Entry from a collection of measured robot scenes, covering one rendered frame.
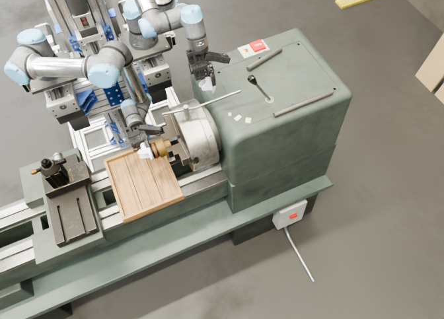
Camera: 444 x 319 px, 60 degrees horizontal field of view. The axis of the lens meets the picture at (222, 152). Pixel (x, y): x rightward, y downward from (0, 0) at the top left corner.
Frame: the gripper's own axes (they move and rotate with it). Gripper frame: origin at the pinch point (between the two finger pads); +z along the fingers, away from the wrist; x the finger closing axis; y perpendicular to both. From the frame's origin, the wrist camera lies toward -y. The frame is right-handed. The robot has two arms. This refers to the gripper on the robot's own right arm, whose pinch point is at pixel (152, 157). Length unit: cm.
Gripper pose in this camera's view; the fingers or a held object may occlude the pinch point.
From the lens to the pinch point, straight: 177.2
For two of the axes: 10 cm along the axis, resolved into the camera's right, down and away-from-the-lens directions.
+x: -0.5, -5.4, -8.4
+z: 3.8, 7.7, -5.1
